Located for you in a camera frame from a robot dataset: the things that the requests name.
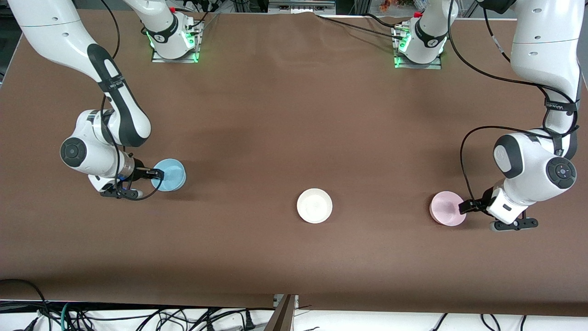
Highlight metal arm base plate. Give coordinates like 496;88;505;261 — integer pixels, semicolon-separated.
394;25;442;69
152;21;201;63

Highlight blue bowl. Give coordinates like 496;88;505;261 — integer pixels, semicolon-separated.
151;159;187;192

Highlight grey metal frame rail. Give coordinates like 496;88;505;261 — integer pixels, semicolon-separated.
269;0;336;14

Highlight brown table cover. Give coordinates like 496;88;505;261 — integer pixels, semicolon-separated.
0;8;588;318

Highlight pink bowl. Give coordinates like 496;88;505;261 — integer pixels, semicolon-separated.
430;191;467;226

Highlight white bowl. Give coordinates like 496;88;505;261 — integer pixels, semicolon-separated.
297;188;333;224

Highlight thick black cable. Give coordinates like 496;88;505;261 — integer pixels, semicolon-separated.
0;279;49;331

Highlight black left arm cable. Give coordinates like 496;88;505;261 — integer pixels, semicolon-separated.
448;0;580;205

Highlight black base cable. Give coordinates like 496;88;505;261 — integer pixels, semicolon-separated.
316;15;406;40

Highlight aluminium profile bar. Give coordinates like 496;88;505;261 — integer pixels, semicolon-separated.
264;294;297;331

